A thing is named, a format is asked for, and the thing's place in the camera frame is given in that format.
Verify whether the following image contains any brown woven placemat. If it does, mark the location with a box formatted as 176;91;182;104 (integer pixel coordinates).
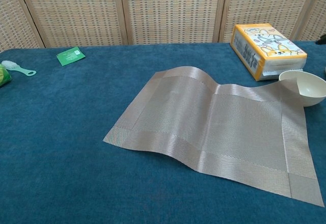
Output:
102;66;325;208

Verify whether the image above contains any cream white bowl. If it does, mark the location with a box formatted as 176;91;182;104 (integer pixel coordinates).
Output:
278;70;326;107

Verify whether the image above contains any woven rattan screen panel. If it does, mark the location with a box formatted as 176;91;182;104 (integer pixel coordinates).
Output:
219;0;322;43
119;0;228;46
15;0;129;48
0;0;46;53
291;0;326;42

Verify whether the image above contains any orange corgi print tissue box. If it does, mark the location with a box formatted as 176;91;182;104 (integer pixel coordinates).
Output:
229;22;308;82

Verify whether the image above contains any mint green handled brush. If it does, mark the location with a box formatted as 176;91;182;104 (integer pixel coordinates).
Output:
1;60;37;77

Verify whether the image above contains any green yellow tissue pack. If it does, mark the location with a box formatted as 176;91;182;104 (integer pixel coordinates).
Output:
0;64;13;88

